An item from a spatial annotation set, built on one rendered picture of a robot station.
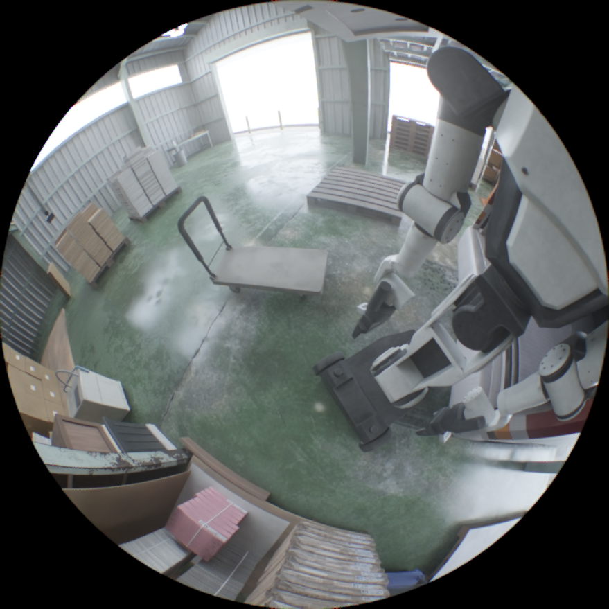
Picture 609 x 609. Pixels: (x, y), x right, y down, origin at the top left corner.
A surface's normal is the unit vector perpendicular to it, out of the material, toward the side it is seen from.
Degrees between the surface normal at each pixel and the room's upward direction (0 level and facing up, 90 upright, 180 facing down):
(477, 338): 90
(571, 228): 90
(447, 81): 90
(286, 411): 0
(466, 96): 90
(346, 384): 0
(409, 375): 10
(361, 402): 0
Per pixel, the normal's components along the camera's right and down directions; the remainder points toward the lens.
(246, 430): -0.09, -0.51
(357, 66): -0.43, 0.80
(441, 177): -0.88, 0.45
